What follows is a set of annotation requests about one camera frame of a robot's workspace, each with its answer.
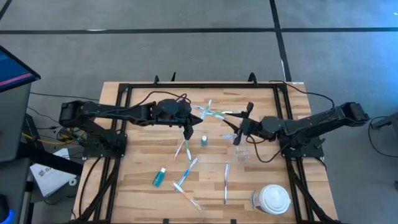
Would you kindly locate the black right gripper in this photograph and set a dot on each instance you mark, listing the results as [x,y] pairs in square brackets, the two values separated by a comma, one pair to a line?
[250,127]

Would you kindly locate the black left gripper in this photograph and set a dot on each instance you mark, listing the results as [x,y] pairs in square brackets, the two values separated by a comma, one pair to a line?
[186,118]

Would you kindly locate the teal white toothbrush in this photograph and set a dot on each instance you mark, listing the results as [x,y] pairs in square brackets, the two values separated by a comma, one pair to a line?
[207,107]

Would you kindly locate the teal bottle with white cap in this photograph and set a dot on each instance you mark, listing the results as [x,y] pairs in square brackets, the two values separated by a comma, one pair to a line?
[159,179]
[204,141]

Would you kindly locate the pink-white toothbrush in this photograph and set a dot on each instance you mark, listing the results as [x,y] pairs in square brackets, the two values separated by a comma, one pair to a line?
[178,150]

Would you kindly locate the white purple toothbrush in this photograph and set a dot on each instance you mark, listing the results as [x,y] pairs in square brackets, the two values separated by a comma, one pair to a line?
[226,183]

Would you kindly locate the orange toothbrush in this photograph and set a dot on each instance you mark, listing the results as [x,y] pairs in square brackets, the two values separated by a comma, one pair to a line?
[188,196]

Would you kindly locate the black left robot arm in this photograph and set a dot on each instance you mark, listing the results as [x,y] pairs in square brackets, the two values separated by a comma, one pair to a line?
[109,110]

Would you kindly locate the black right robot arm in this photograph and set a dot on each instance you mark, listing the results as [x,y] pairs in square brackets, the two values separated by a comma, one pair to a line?
[311,123]

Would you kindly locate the clear plastic cup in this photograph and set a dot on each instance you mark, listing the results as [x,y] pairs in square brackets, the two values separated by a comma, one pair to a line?
[242,155]

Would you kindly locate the white sticker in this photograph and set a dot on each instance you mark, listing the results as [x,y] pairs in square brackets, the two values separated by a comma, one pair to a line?
[298,83]

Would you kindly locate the tub with white lid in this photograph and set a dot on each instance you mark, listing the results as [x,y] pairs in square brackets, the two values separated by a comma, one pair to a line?
[272,199]

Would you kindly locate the white tape roll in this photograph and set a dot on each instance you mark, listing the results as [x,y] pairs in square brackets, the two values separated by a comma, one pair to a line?
[70,182]

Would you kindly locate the grey stand leg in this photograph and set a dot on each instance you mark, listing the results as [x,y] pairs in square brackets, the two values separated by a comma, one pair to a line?
[388,121]

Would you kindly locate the black desk bar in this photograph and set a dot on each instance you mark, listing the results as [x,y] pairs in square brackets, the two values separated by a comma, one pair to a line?
[46,160]

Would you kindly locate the white box on left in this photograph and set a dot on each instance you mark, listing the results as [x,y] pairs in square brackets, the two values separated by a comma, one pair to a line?
[53,183]

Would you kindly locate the grey cabinet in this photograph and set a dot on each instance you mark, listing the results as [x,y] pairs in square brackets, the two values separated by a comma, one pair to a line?
[12,124]

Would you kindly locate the monitor with blue screen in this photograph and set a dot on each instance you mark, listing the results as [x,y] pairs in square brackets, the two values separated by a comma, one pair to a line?
[12,70]

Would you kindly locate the dark grey box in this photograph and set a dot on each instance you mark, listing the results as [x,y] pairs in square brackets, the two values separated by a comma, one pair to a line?
[15,186]

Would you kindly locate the black device with light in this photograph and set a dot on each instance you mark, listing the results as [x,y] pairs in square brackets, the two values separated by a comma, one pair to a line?
[4,205]

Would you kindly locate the black metal table frame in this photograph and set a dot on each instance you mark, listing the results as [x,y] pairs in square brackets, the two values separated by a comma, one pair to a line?
[233,85]

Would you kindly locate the thin black frame hook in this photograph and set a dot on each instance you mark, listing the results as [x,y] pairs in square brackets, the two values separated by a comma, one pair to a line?
[173,77]

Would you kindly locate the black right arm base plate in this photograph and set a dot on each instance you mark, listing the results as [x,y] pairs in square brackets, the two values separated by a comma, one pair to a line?
[311,152]

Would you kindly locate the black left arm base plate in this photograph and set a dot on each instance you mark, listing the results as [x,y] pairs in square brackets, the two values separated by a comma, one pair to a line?
[93,152]

